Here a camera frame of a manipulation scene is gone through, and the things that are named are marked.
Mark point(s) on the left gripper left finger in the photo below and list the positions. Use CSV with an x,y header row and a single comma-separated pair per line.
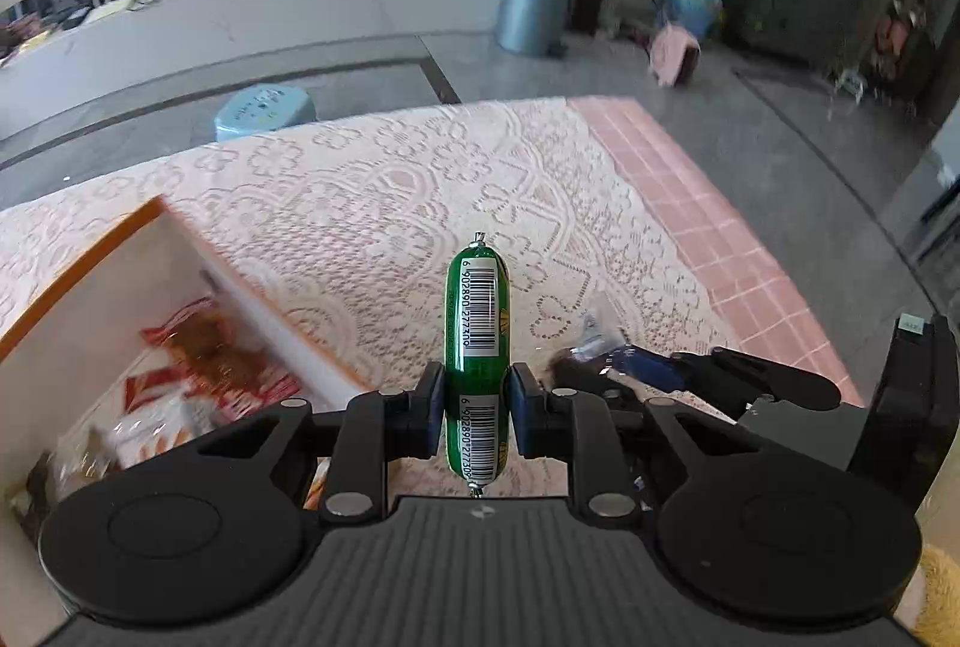
x,y
373,431

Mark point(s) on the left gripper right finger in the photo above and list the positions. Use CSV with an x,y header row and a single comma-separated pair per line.
x,y
575,428

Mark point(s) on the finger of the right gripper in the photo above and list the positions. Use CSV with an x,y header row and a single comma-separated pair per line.
x,y
731,381
640,369

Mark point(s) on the dark clear snack packet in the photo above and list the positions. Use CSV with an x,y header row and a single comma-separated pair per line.
x,y
584,366

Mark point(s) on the green sausage stick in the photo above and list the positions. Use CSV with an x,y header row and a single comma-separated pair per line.
x,y
476,355

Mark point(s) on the red snack bag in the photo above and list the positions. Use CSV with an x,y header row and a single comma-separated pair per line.
x,y
210,355

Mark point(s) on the clear nut snack bag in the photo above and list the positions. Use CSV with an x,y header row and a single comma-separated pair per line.
x,y
151,430

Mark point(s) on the pink checkered tablecloth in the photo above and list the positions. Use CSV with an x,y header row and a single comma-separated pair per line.
x,y
744,282

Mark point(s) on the white lace tablecloth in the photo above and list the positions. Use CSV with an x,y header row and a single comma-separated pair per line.
x,y
349,227

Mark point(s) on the orange cardboard box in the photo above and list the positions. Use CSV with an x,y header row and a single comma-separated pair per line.
x,y
81,337

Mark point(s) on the pink small heater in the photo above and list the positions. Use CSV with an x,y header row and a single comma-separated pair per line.
x,y
674,56

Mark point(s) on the light blue plastic stool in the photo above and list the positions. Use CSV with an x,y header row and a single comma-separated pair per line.
x,y
263,108

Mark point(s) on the dark grey cabinet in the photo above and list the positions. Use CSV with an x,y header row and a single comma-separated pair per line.
x,y
809,31

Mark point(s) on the blue-grey trash bin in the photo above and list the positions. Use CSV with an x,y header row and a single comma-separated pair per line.
x,y
531,27

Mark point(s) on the white TV console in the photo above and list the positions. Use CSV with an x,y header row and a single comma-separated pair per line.
x,y
165,37

